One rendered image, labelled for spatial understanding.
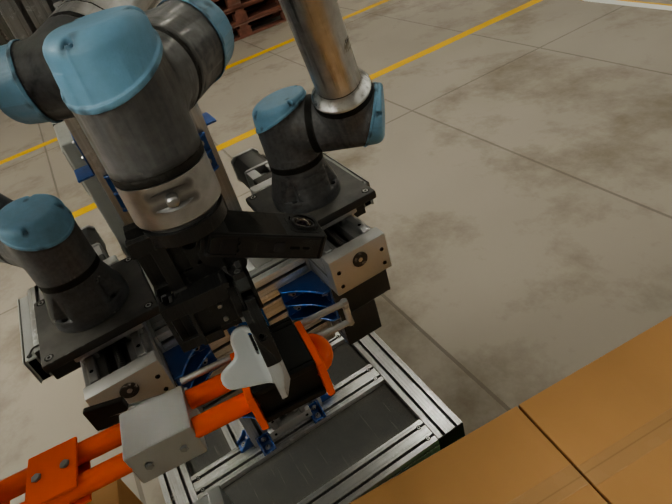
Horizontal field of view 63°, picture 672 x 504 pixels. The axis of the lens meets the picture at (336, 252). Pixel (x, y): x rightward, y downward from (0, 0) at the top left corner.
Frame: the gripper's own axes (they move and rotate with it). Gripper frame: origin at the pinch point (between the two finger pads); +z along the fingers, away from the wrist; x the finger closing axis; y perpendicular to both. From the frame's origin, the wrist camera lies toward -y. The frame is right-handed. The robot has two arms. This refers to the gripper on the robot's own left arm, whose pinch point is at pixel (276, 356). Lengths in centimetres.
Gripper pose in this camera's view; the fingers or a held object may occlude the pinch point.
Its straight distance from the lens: 59.0
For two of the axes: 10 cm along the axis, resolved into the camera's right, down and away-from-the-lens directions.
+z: 2.3, 7.7, 5.9
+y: -9.0, 4.0, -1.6
